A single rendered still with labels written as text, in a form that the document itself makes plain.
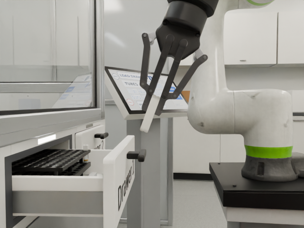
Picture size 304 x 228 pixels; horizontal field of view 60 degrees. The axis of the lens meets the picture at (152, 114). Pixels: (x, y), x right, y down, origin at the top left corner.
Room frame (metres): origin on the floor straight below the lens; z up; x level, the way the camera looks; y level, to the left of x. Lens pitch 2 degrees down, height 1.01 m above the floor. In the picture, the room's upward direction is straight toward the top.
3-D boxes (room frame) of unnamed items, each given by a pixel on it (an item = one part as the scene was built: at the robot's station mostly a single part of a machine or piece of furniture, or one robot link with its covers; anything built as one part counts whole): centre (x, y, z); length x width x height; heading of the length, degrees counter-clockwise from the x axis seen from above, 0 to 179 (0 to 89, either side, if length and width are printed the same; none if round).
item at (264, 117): (0.76, -0.32, 0.96); 0.16 x 0.13 x 0.19; 74
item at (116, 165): (0.52, 0.06, 0.87); 0.29 x 0.02 x 0.11; 178
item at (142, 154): (0.52, 0.03, 0.91); 0.07 x 0.04 x 0.01; 178
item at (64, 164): (0.53, 0.16, 0.90); 0.18 x 0.02 x 0.01; 178
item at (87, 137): (0.84, 0.19, 0.87); 0.29 x 0.02 x 0.11; 178
